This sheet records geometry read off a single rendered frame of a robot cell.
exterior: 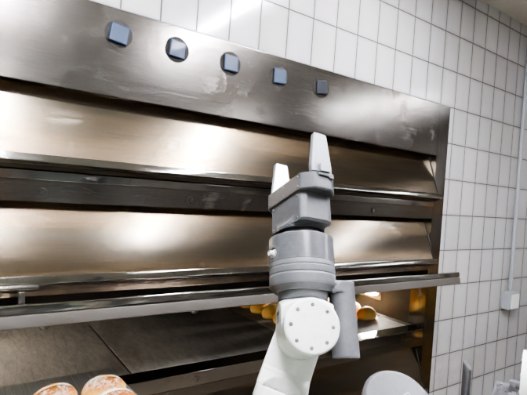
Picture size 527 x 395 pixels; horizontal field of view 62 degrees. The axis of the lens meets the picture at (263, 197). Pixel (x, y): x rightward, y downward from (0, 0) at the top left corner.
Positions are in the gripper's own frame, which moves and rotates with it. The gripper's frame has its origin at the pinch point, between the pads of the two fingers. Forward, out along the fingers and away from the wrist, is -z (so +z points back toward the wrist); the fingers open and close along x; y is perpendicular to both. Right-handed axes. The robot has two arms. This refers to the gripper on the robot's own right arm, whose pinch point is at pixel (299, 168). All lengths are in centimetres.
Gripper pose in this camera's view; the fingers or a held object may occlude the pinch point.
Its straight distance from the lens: 65.3
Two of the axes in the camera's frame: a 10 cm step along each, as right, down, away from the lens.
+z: 0.0, 9.2, -3.9
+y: -8.9, -1.8, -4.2
